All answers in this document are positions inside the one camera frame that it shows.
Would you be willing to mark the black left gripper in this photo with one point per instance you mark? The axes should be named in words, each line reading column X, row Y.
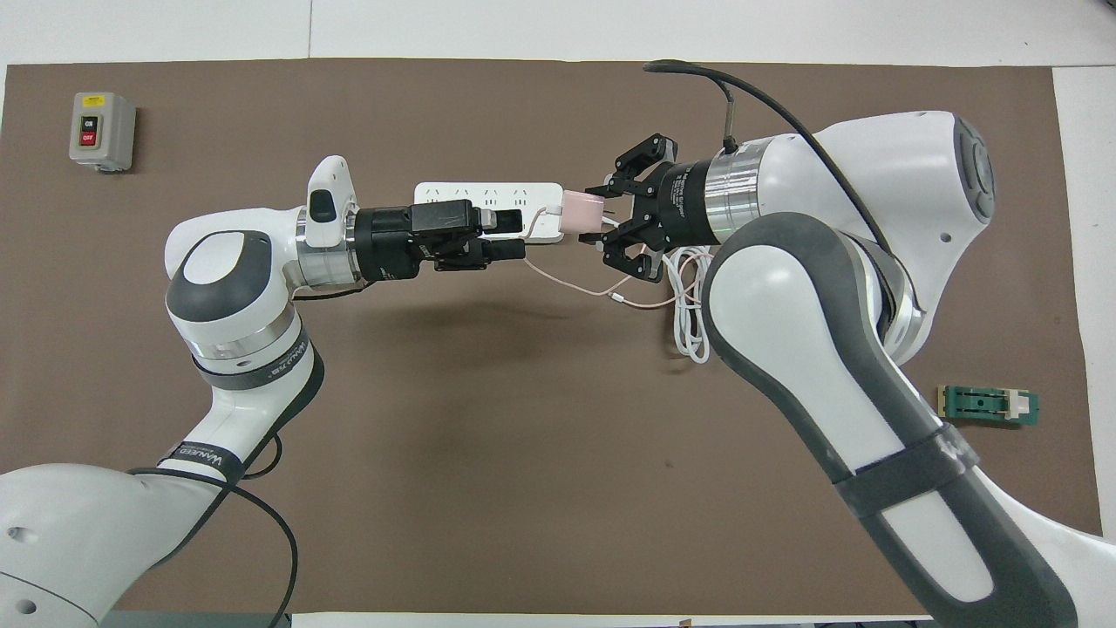
column 384, row 244

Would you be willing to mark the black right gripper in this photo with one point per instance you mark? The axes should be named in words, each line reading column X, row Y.
column 684, row 205

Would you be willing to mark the pink charger block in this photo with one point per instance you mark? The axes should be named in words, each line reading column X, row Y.
column 580, row 212

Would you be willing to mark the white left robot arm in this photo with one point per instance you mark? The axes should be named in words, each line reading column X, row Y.
column 227, row 296

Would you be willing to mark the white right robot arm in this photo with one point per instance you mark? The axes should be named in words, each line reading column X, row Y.
column 872, row 174

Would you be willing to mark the white power strip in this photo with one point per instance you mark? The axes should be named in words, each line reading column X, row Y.
column 523, row 194

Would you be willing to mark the brown table mat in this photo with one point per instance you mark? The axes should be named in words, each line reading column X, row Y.
column 523, row 488

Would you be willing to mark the green knife switch block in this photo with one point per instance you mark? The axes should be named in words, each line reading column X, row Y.
column 976, row 406

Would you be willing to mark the grey on off switch box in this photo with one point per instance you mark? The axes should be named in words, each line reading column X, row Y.
column 113, row 131

